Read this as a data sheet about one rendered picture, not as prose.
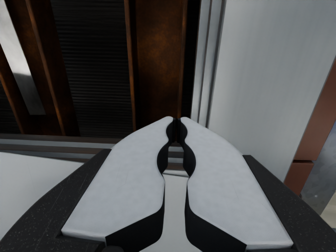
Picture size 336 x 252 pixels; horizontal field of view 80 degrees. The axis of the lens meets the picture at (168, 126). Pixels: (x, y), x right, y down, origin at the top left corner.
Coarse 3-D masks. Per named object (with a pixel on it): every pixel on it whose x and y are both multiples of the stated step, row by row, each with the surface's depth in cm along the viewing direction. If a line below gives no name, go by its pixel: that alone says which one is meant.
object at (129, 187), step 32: (160, 128) 10; (128, 160) 8; (160, 160) 9; (96, 192) 7; (128, 192) 7; (160, 192) 7; (64, 224) 6; (96, 224) 6; (128, 224) 6; (160, 224) 7
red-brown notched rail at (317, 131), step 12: (324, 96) 20; (324, 108) 20; (312, 120) 21; (324, 120) 21; (312, 132) 22; (324, 132) 21; (300, 144) 22; (312, 144) 22; (300, 156) 23; (312, 156) 23; (300, 168) 24; (288, 180) 25; (300, 180) 25
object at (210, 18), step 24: (216, 0) 15; (216, 24) 16; (216, 48) 16; (192, 96) 20; (0, 144) 24; (24, 144) 24; (48, 144) 24; (72, 144) 24; (96, 144) 23; (168, 168) 22
